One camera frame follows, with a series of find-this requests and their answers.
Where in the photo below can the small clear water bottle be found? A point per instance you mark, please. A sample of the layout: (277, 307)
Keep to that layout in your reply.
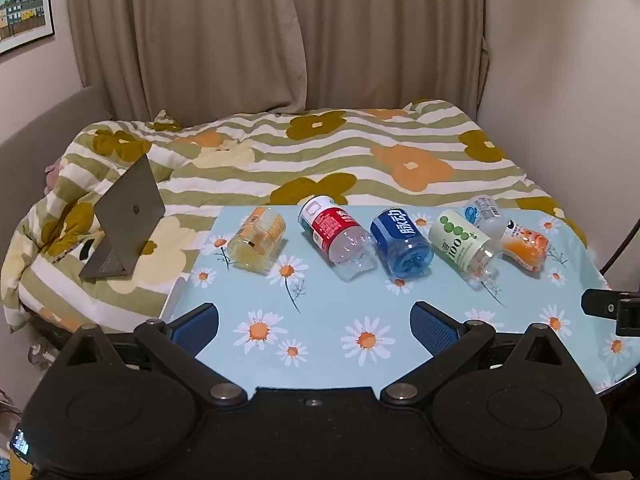
(484, 211)

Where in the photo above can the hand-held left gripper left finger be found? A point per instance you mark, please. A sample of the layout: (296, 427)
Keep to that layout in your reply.
(197, 329)

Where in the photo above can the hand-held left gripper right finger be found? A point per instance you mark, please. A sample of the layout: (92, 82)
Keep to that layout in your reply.
(434, 331)

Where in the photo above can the framed wall picture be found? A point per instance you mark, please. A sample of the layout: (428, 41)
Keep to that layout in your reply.
(22, 2)

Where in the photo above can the floral striped blanket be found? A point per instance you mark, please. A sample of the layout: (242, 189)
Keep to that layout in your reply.
(350, 152)

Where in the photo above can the yellow label plastic cup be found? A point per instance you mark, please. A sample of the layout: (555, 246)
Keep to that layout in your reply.
(260, 235)

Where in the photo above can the beige curtain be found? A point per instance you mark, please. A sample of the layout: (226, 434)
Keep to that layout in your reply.
(225, 35)

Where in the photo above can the blue label plastic cup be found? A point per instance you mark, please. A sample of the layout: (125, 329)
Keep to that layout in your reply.
(397, 234)

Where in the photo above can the daisy print tablecloth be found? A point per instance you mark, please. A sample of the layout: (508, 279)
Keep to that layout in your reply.
(325, 312)

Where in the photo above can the red label plastic cup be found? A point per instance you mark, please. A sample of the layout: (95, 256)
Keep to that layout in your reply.
(330, 225)

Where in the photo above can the black clamp mount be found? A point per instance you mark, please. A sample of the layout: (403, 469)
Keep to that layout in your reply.
(612, 307)

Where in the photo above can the green white label plastic cup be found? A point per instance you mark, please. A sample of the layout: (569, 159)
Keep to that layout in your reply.
(460, 240)

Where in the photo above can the black phone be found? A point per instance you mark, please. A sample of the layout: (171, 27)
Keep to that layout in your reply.
(21, 442)

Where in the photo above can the grey laptop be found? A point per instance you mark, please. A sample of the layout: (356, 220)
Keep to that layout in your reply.
(130, 210)

